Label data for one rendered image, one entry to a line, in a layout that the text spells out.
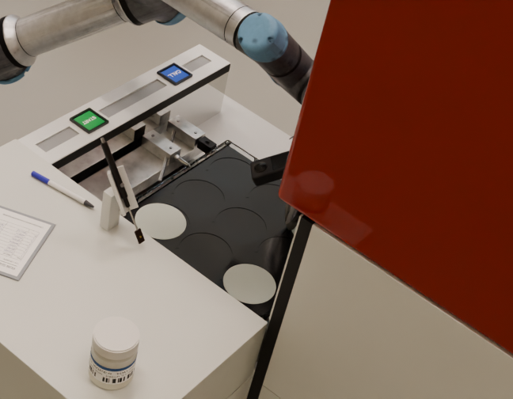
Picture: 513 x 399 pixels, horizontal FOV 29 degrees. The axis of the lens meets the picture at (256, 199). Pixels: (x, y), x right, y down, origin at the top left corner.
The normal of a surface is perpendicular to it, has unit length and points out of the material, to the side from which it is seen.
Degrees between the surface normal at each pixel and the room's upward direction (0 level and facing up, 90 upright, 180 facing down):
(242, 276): 0
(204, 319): 0
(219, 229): 0
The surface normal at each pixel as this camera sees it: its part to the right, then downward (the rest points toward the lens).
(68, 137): 0.19, -0.73
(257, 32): -0.41, -0.29
